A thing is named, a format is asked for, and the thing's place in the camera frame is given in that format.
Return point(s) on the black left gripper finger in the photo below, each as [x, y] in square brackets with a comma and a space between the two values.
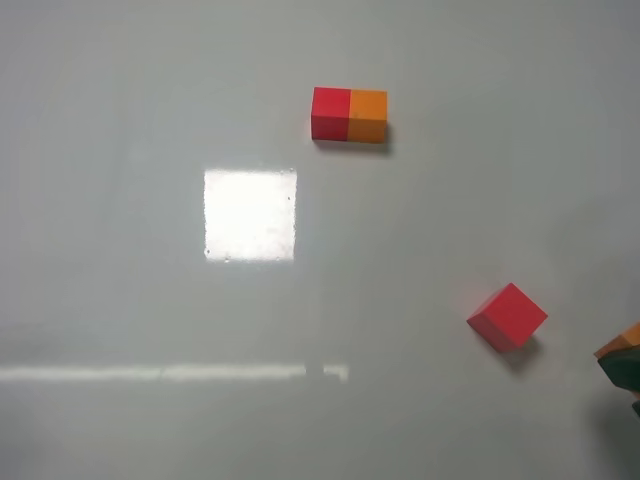
[622, 368]

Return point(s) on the orange template cube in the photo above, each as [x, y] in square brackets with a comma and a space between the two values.
[368, 116]

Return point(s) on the red template cube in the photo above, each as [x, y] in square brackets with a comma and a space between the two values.
[330, 114]

